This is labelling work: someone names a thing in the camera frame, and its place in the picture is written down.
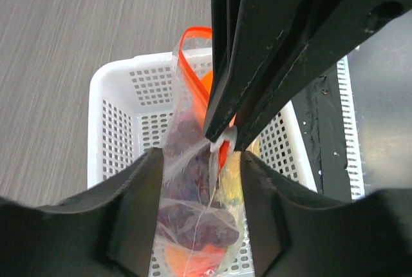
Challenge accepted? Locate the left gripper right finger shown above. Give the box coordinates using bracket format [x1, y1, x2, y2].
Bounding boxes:
[240, 151, 411, 276]

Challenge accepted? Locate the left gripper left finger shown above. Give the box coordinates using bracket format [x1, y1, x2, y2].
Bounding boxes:
[1, 148, 164, 276]

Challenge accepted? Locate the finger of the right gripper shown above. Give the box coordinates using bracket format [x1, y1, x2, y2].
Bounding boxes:
[204, 0, 303, 142]
[236, 0, 411, 150]

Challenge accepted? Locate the yellow banana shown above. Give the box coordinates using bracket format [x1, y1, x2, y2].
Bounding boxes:
[220, 151, 243, 205]

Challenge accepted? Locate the purple grape bunch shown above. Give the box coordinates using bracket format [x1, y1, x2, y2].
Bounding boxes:
[156, 120, 239, 251]

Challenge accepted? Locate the orange fruit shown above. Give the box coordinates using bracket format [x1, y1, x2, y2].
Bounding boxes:
[200, 70, 213, 94]

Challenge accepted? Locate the clear orange zip bag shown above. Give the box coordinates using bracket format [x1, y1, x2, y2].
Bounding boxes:
[153, 26, 245, 276]

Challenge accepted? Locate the peach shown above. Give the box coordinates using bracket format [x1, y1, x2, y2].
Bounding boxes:
[164, 244, 225, 276]

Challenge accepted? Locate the white plastic basket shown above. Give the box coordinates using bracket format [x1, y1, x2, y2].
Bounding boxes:
[86, 48, 318, 277]

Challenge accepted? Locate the white slotted cable duct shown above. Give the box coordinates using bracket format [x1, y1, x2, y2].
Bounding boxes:
[336, 56, 365, 200]

